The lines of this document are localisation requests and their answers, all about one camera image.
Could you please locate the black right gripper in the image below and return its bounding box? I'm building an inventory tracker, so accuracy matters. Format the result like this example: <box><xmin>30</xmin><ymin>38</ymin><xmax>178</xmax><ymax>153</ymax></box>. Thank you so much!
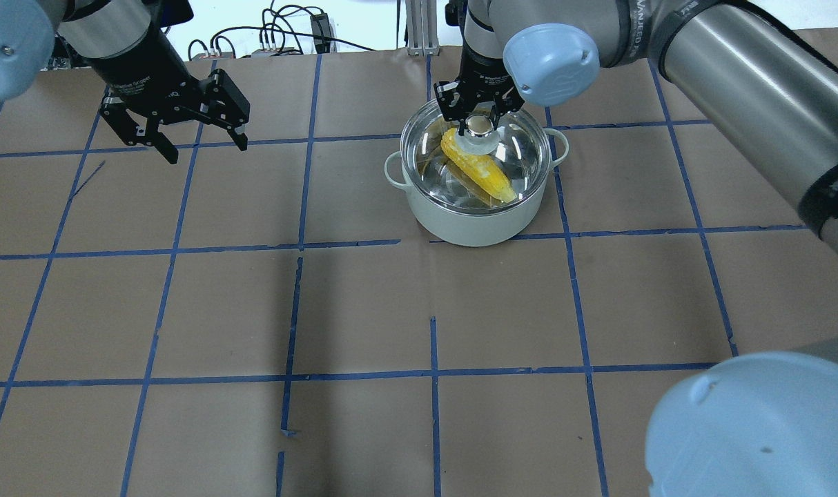
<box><xmin>435</xmin><ymin>52</ymin><xmax>525</xmax><ymax>136</ymax></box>

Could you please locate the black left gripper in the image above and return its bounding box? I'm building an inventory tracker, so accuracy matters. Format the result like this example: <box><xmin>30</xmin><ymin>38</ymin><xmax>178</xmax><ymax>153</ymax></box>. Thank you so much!
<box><xmin>100</xmin><ymin>31</ymin><xmax>251</xmax><ymax>164</ymax></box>

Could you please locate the yellow corn cob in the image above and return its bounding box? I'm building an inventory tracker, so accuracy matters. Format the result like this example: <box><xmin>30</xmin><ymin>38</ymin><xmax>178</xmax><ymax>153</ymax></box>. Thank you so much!
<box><xmin>440</xmin><ymin>127</ymin><xmax>518</xmax><ymax>204</ymax></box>

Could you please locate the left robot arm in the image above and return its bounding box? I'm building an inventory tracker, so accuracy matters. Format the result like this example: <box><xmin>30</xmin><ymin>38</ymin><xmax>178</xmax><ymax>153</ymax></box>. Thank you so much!
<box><xmin>0</xmin><ymin>1</ymin><xmax>251</xmax><ymax>164</ymax></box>

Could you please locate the glass pot lid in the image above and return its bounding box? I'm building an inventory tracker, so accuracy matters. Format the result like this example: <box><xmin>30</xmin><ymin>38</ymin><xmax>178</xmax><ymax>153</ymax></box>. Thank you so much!
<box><xmin>400</xmin><ymin>101</ymin><xmax>569</xmax><ymax>216</ymax></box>

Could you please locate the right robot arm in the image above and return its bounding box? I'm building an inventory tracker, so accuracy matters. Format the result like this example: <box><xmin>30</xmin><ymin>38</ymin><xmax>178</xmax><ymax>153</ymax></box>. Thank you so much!
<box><xmin>436</xmin><ymin>1</ymin><xmax>838</xmax><ymax>496</ymax></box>

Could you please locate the pale green cooking pot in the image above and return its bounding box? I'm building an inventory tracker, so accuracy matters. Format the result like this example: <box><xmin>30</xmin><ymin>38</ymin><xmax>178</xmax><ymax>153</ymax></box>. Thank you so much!
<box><xmin>383</xmin><ymin>101</ymin><xmax>569</xmax><ymax>246</ymax></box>

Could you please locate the aluminium frame post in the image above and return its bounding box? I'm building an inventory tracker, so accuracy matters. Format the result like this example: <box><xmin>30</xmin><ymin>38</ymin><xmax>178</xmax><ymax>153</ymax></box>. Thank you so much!
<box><xmin>405</xmin><ymin>0</ymin><xmax>439</xmax><ymax>57</ymax></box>

